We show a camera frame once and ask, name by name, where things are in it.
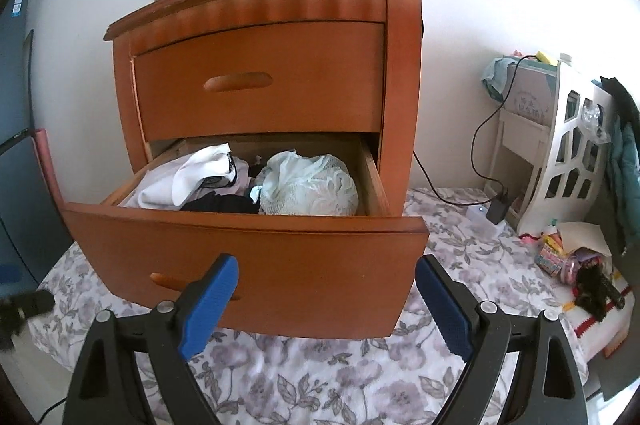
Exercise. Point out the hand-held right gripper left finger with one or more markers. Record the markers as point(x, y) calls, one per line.
point(210, 305)

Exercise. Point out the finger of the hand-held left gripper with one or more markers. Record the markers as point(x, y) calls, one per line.
point(32, 302)

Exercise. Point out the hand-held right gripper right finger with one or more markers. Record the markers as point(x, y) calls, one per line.
point(445, 305)

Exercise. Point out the wooden drawer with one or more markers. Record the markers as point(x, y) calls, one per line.
point(300, 265)
point(300, 80)

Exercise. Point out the white underwear with black trim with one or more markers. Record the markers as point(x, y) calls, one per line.
point(195, 170)

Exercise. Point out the pale lace underwear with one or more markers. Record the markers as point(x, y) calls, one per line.
point(310, 185)

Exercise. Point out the closed wooden drawer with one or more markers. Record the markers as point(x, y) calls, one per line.
point(300, 80)

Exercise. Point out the white power strip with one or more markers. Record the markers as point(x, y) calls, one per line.
point(477, 215)

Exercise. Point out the black charger plug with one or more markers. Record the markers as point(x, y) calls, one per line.
point(498, 210)

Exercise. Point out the colourful block cube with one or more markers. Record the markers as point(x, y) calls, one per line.
point(550, 257)

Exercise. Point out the white cutout rack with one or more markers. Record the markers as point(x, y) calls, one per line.
point(532, 212)

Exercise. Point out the floral blanket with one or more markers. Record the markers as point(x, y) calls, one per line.
point(325, 380)

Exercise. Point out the white paper sheet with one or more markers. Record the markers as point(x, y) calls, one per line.
point(585, 237)

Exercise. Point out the red striped white towel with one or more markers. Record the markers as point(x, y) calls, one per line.
point(600, 335)

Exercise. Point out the dark blue panel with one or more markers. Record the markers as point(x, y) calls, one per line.
point(15, 130)

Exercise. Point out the dark grey floor mat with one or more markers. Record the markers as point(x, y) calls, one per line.
point(620, 375)

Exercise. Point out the wooden nightstand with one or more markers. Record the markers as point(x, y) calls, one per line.
point(400, 105)

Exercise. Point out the teal jacket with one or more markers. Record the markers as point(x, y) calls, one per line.
point(622, 165)

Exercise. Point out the cardboard box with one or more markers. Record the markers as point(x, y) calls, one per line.
point(530, 95)

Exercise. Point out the teal cloth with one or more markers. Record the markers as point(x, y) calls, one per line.
point(495, 77)

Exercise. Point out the clear plastic bag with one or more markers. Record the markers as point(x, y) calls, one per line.
point(595, 120)

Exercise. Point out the black garment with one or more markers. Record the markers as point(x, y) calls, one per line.
point(620, 97)

